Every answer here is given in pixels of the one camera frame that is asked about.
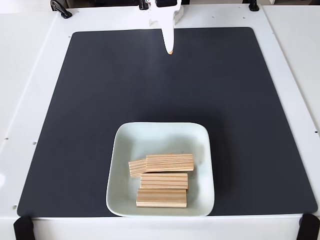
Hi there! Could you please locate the black rubber mat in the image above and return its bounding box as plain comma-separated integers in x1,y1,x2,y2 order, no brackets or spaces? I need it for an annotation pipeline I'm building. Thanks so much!
16,26,319,218

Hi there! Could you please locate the white square plate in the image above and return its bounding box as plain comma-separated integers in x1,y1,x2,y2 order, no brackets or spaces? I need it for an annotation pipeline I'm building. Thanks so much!
105,121,216,218

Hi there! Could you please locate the wooden block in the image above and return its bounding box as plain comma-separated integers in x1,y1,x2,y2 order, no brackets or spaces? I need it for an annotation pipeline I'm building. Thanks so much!
139,172,189,190
135,188,188,209
128,157,148,179
145,153,195,174

